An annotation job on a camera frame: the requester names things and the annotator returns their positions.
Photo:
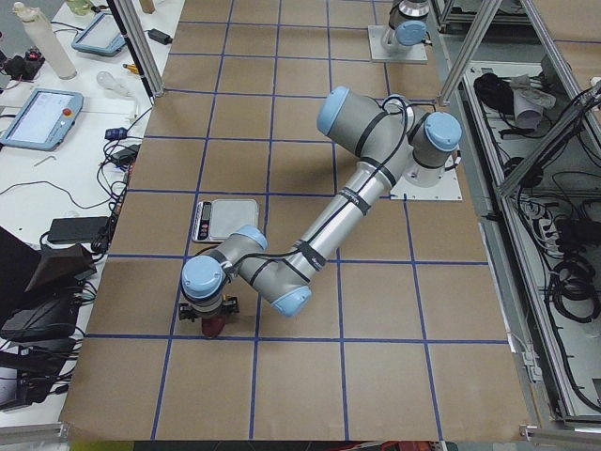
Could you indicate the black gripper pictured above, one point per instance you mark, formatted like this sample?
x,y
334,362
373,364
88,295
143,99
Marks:
x,y
187,313

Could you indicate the red mango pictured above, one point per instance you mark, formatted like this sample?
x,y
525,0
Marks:
x,y
212,327

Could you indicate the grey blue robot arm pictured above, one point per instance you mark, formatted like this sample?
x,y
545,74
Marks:
x,y
392,140
407,19

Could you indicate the silver digital kitchen scale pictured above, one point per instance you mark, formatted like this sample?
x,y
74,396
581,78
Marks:
x,y
216,220

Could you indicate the black laptop computer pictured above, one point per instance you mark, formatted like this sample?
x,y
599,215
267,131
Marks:
x,y
40,289

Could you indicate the black power adapter brick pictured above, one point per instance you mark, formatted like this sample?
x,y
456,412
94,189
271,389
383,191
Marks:
x,y
76,229

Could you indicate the small blue device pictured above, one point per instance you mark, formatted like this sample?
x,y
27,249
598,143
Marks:
x,y
115,134

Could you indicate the silver allen key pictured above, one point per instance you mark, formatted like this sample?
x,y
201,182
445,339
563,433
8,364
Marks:
x,y
50,158

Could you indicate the clear plastic bag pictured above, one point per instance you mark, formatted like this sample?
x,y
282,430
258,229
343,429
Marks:
x,y
107,81

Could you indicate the near teach pendant tablet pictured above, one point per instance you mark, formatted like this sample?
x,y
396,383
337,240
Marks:
x,y
44,121

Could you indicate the teach pendant tablet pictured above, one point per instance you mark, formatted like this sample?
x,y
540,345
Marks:
x,y
102,37
44,121

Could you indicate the far teach pendant tablet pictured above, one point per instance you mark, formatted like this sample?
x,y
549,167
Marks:
x,y
102,37

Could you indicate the white power strip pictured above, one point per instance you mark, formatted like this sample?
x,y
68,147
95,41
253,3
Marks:
x,y
545,229

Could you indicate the black cloth bundle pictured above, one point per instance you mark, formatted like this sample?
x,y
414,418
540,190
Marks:
x,y
495,93

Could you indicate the tall white bottle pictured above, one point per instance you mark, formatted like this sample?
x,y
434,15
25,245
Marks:
x,y
38,28

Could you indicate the grey white crumpled cloth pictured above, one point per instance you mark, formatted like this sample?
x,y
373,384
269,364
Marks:
x,y
529,102

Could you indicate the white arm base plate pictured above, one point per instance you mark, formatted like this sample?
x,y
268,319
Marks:
x,y
421,184
385,48

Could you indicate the aluminium frame post left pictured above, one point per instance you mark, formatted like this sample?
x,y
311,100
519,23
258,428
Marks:
x,y
131,30

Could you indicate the aluminium frame post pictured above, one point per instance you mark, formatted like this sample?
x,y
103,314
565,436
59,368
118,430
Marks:
x,y
131,30
482,20

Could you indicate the aluminium frame post right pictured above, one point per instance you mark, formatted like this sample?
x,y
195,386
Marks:
x,y
482,20

